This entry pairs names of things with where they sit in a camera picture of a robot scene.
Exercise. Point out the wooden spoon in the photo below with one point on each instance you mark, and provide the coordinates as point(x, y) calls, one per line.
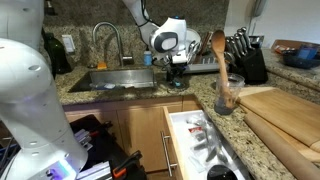
point(218, 43)

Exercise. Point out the blue label soap bottle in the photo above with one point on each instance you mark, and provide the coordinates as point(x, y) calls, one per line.
point(148, 58)

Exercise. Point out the thin wooden cutting board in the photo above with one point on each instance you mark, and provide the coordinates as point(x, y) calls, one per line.
point(300, 150)

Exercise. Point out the blue plastic container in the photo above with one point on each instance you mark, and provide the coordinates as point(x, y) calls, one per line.
point(303, 56)

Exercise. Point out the wooden cabinet door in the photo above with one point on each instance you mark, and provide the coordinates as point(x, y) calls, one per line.
point(143, 133)

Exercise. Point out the thick wooden cutting board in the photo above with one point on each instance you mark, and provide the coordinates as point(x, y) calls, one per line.
point(283, 110)

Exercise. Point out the wooden rolling pin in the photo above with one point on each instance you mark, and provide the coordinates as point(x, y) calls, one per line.
point(280, 146)

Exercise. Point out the black knife block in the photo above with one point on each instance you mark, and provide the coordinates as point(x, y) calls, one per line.
point(253, 66)

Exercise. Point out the white plate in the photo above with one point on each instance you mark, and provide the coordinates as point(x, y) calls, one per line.
point(193, 35)

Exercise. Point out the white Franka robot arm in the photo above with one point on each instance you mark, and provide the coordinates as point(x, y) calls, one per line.
point(26, 100)

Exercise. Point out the orange sponge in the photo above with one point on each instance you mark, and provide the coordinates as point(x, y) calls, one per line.
point(102, 65)

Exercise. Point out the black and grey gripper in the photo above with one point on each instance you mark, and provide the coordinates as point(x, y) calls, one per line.
point(178, 58)

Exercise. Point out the stainless steel sink basin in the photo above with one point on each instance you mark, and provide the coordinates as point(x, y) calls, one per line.
point(123, 78)

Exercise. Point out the glass utensil jar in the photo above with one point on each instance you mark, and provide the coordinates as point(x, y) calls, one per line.
point(233, 86)

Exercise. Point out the black round lid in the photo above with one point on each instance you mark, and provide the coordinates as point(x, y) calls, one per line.
point(221, 173)

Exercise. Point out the stainless steel faucet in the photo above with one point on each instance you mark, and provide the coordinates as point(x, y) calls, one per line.
point(116, 36)

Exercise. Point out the black robot cart with clamps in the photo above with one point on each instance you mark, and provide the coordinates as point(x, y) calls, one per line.
point(103, 146)

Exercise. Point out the utensil caddy with brown sticks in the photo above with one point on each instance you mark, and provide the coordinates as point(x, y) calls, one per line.
point(204, 46)

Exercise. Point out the clear plastic bags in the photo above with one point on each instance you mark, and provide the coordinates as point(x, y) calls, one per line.
point(206, 140)

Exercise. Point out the white wall outlet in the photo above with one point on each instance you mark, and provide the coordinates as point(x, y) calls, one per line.
point(68, 43)

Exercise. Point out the dark green glass bottle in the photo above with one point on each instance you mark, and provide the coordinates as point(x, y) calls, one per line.
point(58, 53)

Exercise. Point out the wooden kitchen drawer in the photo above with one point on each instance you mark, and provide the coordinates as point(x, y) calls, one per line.
point(173, 143)

